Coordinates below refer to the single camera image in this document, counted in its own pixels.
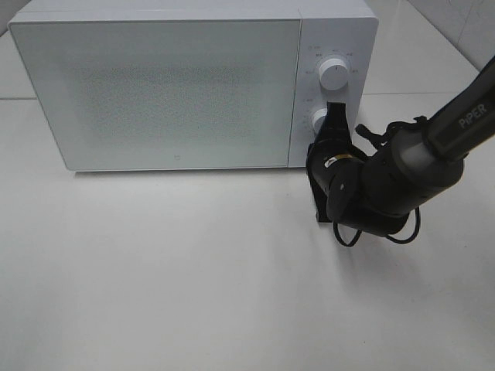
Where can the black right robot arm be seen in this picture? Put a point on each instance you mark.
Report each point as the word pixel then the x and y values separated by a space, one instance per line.
pixel 413 162

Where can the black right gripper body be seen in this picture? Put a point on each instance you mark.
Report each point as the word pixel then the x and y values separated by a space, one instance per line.
pixel 327 154

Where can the white microwave door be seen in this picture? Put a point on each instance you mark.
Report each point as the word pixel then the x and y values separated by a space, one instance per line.
pixel 161 95

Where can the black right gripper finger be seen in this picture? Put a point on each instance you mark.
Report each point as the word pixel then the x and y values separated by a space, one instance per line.
pixel 335 120
pixel 320 200

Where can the white microwave oven body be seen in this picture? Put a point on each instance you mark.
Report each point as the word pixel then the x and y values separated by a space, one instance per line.
pixel 326 28

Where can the white microwave knob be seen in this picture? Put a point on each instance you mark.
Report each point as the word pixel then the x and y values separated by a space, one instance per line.
pixel 333 73
pixel 318 118

